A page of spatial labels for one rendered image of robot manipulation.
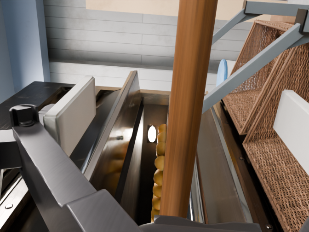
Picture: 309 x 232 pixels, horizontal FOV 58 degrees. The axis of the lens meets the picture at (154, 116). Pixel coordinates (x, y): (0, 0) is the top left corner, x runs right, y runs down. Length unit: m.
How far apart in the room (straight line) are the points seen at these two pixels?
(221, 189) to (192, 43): 0.82
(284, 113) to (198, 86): 0.07
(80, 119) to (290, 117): 0.13
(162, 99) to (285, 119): 1.65
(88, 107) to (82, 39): 3.89
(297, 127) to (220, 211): 0.77
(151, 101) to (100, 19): 2.31
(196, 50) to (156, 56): 3.70
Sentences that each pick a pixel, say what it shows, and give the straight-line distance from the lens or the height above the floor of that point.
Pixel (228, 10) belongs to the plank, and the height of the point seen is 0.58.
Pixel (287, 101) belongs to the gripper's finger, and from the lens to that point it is 0.20.
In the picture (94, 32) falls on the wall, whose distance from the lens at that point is 4.01.
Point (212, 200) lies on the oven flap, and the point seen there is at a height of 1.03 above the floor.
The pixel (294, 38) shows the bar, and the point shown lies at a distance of 0.65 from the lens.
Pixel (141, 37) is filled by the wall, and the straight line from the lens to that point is 3.90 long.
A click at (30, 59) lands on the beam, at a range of 3.80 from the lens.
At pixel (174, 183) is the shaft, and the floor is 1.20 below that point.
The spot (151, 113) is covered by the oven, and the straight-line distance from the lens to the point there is 1.87.
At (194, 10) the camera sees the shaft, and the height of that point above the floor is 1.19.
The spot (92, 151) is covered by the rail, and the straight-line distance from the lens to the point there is 0.91.
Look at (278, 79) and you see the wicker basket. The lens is 1.21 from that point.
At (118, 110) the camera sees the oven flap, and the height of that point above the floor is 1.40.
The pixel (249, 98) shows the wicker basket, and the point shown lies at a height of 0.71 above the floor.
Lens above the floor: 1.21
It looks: 2 degrees up
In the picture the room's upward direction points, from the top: 86 degrees counter-clockwise
